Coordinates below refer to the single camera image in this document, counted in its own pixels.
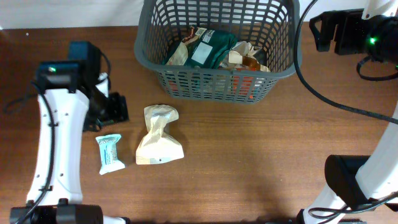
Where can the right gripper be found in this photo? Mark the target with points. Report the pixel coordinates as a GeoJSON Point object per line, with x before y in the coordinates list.
{"type": "Point", "coordinates": [347, 23]}

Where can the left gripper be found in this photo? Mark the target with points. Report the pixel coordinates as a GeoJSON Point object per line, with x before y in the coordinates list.
{"type": "Point", "coordinates": [119, 112]}

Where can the beige brown bag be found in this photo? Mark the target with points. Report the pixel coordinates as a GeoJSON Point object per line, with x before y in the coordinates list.
{"type": "Point", "coordinates": [245, 56]}

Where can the green Nescafe coffee bag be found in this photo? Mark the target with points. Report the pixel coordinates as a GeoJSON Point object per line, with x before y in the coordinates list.
{"type": "Point", "coordinates": [201, 48]}

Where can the orange biscuit package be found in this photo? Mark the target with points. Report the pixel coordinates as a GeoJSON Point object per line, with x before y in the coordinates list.
{"type": "Point", "coordinates": [246, 87]}

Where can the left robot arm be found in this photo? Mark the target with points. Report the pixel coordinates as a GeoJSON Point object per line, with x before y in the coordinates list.
{"type": "Point", "coordinates": [74, 96]}

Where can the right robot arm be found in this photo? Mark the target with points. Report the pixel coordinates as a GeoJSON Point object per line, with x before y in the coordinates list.
{"type": "Point", "coordinates": [356, 184]}

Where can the small teal snack packet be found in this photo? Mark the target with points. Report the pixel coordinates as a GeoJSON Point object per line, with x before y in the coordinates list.
{"type": "Point", "coordinates": [108, 153]}

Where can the beige paper pouch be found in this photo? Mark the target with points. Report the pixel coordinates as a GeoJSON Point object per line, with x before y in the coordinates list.
{"type": "Point", "coordinates": [157, 146]}

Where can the grey plastic basket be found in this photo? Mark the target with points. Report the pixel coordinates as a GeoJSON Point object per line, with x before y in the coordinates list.
{"type": "Point", "coordinates": [270, 25]}

